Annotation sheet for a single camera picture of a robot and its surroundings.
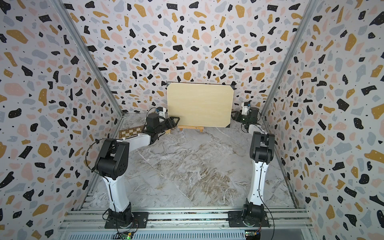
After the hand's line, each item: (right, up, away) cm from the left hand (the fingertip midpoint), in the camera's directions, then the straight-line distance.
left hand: (178, 118), depth 96 cm
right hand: (+39, +5, +12) cm, 41 cm away
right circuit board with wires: (+40, -57, -25) cm, 74 cm away
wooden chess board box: (-39, -10, +10) cm, 41 cm away
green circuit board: (-20, -57, -26) cm, 66 cm away
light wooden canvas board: (+14, +10, +7) cm, 18 cm away
